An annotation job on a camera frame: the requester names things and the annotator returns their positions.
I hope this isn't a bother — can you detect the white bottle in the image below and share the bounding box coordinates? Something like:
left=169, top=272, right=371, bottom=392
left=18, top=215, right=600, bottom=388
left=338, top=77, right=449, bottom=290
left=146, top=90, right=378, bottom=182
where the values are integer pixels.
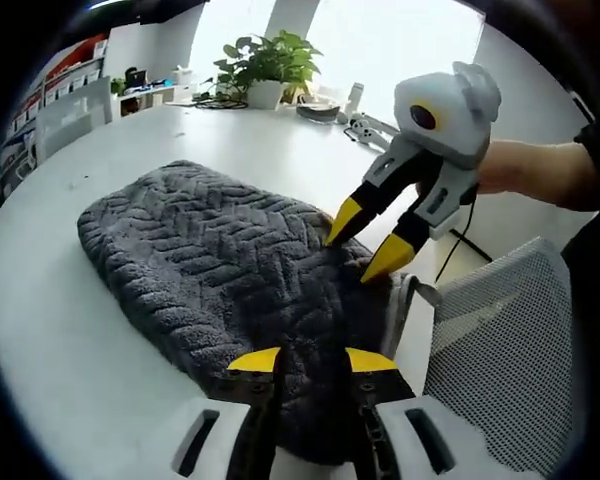
left=347, top=82, right=366, bottom=117

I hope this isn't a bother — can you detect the low white cabinet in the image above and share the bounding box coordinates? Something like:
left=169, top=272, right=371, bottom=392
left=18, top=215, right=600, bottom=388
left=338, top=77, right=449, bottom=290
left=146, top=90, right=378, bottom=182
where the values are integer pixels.
left=112, top=82, right=197, bottom=119

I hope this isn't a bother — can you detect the grey textured towel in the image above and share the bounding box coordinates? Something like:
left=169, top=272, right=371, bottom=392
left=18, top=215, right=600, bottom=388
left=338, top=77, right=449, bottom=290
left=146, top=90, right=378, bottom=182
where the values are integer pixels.
left=77, top=159, right=444, bottom=466

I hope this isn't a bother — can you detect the person's right hand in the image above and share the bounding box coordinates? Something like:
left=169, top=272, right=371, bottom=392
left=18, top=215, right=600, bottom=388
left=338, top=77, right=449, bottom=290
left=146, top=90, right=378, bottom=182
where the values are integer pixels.
left=477, top=139, right=519, bottom=196

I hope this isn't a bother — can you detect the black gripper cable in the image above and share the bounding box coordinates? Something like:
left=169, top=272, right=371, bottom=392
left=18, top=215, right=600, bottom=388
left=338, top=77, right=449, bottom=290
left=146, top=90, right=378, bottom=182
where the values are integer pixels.
left=433, top=192, right=481, bottom=284

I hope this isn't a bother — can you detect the white game controller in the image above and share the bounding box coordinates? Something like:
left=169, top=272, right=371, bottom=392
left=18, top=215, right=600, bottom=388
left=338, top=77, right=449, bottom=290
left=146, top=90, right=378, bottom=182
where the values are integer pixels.
left=348, top=113, right=380, bottom=147

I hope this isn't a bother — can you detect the grey mesh office chair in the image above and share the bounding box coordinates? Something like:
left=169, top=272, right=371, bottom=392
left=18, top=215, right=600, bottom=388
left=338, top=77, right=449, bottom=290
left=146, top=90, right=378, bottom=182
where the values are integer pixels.
left=422, top=237, right=575, bottom=477

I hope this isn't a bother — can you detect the large green potted plant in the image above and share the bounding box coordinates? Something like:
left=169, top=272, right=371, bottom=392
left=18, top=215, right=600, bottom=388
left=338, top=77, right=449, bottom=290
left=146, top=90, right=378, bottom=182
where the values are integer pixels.
left=212, top=29, right=324, bottom=104

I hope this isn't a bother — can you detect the black bag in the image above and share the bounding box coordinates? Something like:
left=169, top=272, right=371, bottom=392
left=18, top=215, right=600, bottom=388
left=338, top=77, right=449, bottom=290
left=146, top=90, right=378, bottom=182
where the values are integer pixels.
left=124, top=66, right=149, bottom=90

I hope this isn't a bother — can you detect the white plant pot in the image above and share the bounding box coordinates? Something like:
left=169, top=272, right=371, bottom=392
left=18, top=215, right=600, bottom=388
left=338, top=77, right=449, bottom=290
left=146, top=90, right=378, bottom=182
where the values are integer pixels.
left=247, top=79, right=287, bottom=111

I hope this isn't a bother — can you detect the long white stick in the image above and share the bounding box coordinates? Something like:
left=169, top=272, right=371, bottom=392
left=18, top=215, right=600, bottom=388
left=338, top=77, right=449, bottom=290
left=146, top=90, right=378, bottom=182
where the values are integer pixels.
left=364, top=114, right=400, bottom=138

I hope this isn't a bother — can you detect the storage shelf with white boxes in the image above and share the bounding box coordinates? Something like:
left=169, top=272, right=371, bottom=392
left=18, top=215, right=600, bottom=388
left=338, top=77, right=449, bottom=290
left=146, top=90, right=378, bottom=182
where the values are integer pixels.
left=0, top=33, right=109, bottom=176

